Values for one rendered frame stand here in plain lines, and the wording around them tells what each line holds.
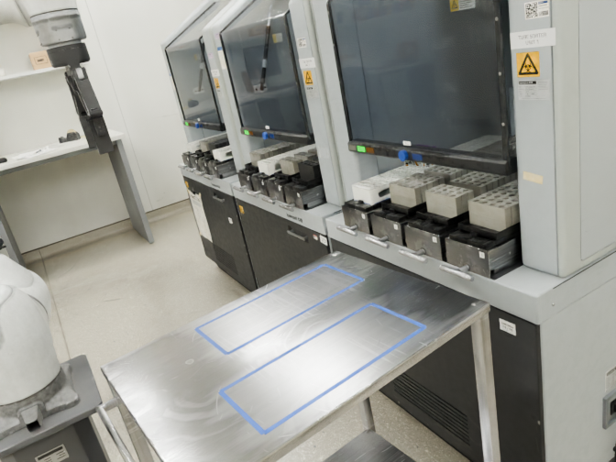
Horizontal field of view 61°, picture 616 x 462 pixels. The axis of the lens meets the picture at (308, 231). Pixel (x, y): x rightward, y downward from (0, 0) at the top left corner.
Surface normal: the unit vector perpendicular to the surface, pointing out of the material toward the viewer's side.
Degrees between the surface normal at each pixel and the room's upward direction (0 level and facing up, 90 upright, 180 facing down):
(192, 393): 0
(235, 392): 0
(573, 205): 90
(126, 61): 90
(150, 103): 90
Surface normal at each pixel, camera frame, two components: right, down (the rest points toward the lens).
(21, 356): 0.77, 0.05
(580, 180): 0.50, 0.22
